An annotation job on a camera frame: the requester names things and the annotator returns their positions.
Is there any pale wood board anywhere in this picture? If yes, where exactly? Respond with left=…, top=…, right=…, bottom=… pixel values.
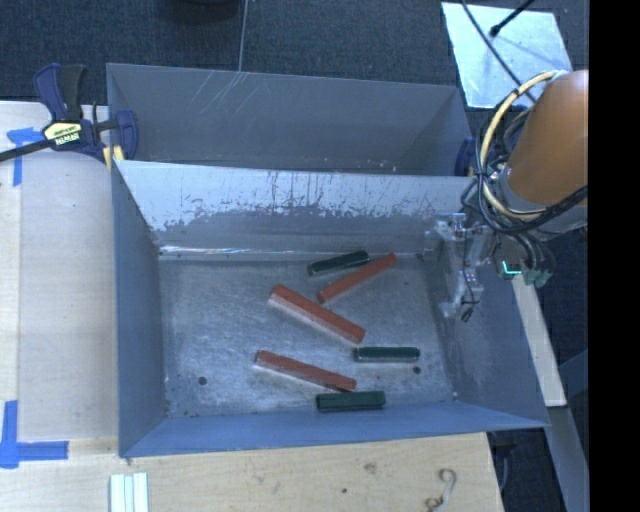
left=17, top=149, right=121, bottom=444

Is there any red-brown flat block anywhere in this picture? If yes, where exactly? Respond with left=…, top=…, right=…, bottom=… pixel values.
left=316, top=252, right=400, bottom=306
left=253, top=349, right=358, bottom=393
left=267, top=284, right=367, bottom=347

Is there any dark green flat block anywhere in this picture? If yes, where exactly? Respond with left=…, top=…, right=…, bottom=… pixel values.
left=306, top=249, right=372, bottom=278
left=314, top=390, right=388, bottom=414
left=352, top=345, right=422, bottom=364

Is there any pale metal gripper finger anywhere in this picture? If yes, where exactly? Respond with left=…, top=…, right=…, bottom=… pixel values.
left=438, top=271, right=485, bottom=320
left=422, top=213, right=469, bottom=262

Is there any grey metal bin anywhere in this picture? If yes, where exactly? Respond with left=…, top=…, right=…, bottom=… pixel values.
left=105, top=62, right=552, bottom=459

